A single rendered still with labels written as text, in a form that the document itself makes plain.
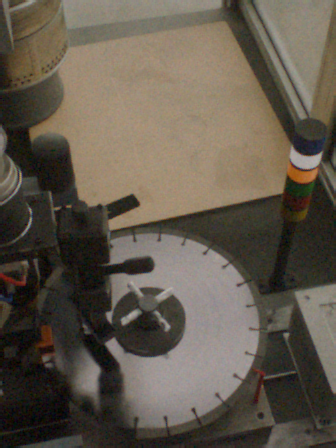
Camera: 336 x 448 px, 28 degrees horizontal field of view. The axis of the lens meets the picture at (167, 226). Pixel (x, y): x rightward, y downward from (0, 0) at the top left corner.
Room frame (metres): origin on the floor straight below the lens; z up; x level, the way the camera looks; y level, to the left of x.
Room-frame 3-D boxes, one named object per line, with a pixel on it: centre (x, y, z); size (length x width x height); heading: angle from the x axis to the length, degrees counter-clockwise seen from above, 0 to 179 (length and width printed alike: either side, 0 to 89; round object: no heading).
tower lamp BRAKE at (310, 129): (0.69, -0.21, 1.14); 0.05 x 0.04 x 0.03; 12
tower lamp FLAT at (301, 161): (0.69, -0.21, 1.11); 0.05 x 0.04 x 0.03; 12
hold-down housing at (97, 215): (0.46, 0.10, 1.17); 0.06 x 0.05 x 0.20; 93
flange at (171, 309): (0.50, 0.03, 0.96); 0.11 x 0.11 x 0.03
